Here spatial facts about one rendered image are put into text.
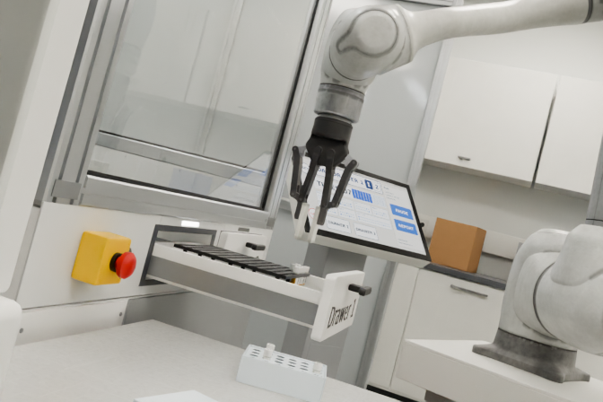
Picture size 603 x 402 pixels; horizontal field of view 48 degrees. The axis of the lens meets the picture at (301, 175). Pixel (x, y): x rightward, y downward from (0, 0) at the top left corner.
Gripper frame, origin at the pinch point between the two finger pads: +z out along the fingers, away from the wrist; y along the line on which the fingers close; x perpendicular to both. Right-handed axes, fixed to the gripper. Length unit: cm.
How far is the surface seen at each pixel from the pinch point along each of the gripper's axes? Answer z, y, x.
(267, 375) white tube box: 21.6, -7.4, 30.6
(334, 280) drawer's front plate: 7.6, -10.5, 15.4
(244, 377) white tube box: 22.7, -4.3, 31.3
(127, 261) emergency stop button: 11.2, 16.0, 35.1
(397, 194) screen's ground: -15, -1, -107
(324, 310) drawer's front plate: 12.8, -10.1, 15.5
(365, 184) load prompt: -15, 8, -96
